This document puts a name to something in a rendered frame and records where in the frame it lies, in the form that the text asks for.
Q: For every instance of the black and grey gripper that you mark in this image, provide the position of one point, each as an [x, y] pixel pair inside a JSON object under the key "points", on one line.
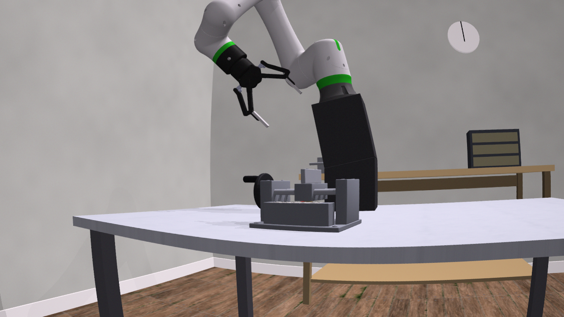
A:
{"points": [[248, 75]]}

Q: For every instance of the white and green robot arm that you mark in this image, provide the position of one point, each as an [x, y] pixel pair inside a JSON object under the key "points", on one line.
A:
{"points": [[323, 62]]}

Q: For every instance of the grey bench vise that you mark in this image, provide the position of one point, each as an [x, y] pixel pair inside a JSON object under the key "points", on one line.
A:
{"points": [[277, 212]]}

